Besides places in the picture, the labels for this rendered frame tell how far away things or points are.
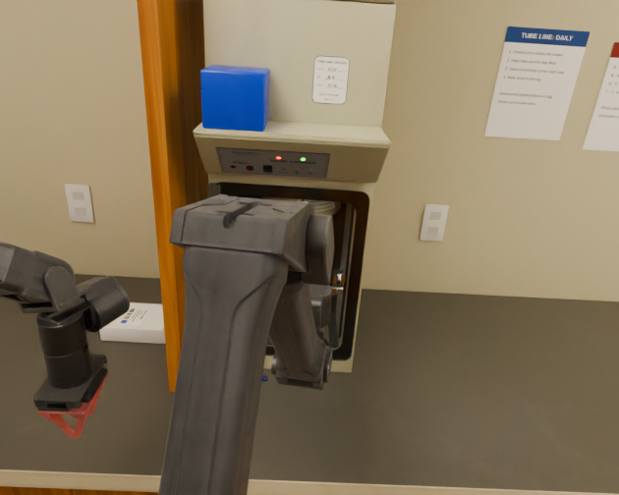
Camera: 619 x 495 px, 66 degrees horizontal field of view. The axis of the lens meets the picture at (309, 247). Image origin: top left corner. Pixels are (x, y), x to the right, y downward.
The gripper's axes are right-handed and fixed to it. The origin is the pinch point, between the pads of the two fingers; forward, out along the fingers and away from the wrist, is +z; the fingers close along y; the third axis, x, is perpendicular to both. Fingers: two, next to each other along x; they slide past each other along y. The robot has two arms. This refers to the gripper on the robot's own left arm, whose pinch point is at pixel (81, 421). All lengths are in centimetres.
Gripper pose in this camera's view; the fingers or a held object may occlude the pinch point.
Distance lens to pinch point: 85.7
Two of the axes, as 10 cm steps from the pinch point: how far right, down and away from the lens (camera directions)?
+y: -0.1, -4.3, 9.0
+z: -0.6, 9.0, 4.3
